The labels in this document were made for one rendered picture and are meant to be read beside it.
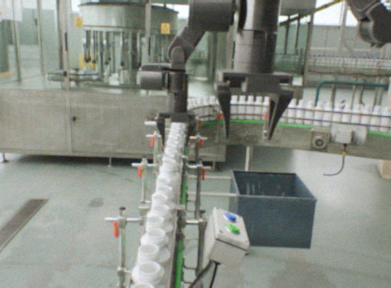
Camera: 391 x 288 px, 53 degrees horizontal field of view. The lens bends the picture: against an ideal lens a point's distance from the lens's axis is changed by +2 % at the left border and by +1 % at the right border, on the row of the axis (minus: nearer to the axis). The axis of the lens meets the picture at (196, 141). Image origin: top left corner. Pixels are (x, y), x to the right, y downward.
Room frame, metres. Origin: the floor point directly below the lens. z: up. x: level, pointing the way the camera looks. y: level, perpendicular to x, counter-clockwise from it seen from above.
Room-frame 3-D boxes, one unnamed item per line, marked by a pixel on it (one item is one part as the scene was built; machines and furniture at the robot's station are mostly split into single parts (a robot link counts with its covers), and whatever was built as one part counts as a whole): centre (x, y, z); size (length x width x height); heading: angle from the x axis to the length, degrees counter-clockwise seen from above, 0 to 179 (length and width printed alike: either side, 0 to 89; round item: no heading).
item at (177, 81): (1.03, 0.06, 1.42); 0.07 x 0.06 x 0.07; 90
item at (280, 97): (0.56, -0.10, 1.44); 0.07 x 0.07 x 0.09; 1
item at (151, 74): (1.03, 0.10, 1.46); 0.12 x 0.09 x 0.12; 90
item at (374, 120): (2.55, -1.19, 1.08); 0.06 x 0.06 x 0.17
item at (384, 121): (2.53, -1.24, 1.08); 0.06 x 0.06 x 0.17
